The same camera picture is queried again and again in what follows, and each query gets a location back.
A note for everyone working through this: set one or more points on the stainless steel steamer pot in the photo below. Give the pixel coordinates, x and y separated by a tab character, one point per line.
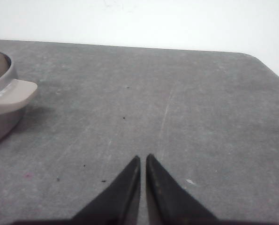
15	95

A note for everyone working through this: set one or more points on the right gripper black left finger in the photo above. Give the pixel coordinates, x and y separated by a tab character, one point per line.
118	204

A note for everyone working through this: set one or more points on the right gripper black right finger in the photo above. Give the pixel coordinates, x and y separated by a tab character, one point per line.
168	203

